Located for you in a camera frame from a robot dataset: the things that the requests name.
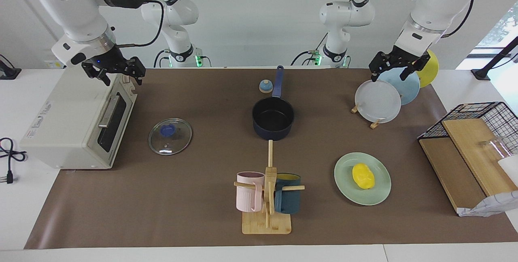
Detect black wire basket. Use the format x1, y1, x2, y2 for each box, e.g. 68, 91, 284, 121
418, 101, 518, 157

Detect left arm base cable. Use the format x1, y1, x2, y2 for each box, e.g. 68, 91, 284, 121
291, 33, 329, 66

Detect brown table mat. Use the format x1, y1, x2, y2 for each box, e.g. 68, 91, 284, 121
24, 67, 518, 249

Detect white crumpled plastic bag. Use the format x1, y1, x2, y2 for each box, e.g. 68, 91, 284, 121
457, 190, 518, 217

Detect grey plate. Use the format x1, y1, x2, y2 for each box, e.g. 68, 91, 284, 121
355, 79, 402, 124

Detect window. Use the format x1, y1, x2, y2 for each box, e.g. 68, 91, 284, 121
477, 2, 518, 49

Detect black power cable with plug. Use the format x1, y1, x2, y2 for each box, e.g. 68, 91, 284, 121
0, 137, 28, 185

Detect low wooden shelf board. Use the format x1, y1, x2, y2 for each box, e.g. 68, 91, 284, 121
418, 137, 487, 214

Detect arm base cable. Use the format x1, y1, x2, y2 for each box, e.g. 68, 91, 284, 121
153, 49, 170, 68
291, 33, 329, 66

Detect wooden plate rack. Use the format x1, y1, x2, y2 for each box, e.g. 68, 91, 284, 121
350, 92, 386, 129

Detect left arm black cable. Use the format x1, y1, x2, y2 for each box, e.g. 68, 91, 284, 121
363, 0, 477, 38

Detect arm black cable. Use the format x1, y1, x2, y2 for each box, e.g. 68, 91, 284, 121
363, 0, 477, 38
117, 0, 165, 47

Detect clear glass cup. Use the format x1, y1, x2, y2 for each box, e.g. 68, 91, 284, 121
480, 136, 518, 161

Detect yellow plate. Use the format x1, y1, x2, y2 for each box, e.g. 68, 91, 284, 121
415, 50, 439, 89

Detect pink ribbed mug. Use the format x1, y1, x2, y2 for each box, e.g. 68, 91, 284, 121
236, 171, 265, 213

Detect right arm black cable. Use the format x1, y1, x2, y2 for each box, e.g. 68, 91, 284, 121
117, 0, 165, 47

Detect wooden mug tree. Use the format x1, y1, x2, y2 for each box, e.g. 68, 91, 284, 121
234, 140, 305, 235

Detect dark teal mug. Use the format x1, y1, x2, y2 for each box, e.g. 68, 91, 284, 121
274, 173, 302, 215

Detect black clamp stand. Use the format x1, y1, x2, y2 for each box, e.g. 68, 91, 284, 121
471, 36, 518, 81

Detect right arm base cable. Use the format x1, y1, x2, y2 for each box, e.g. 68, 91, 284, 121
153, 49, 170, 68

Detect white cup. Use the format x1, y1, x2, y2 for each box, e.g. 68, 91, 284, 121
497, 155, 518, 186

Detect dark blue saucepan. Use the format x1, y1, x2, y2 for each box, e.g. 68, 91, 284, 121
252, 65, 295, 141

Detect light blue plate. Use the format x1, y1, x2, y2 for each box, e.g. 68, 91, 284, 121
376, 66, 420, 106

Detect black desk mount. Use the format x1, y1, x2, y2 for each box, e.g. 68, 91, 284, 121
0, 54, 22, 80

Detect beige toaster oven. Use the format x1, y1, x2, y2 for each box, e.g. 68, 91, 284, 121
19, 65, 138, 169

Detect glass lid with blue knob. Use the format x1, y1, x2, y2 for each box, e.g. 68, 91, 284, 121
148, 118, 193, 156

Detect light green plate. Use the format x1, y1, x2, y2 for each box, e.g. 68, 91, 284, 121
334, 152, 392, 206

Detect raised wooden shelf board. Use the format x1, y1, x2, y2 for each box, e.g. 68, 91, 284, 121
441, 118, 518, 197

